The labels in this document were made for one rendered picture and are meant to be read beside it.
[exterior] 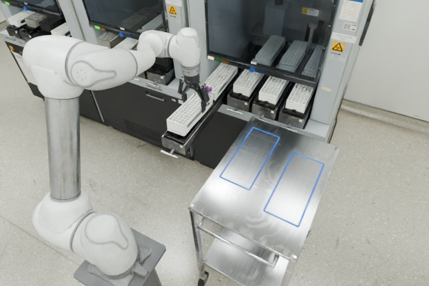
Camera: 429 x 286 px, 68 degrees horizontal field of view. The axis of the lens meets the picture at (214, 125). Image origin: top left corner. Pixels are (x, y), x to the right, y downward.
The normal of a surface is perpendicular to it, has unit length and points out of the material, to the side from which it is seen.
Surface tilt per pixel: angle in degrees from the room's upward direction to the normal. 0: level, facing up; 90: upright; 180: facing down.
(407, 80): 90
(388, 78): 90
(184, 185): 0
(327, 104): 90
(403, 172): 0
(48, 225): 62
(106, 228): 6
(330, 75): 90
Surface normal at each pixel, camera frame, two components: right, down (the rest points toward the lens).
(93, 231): 0.13, -0.71
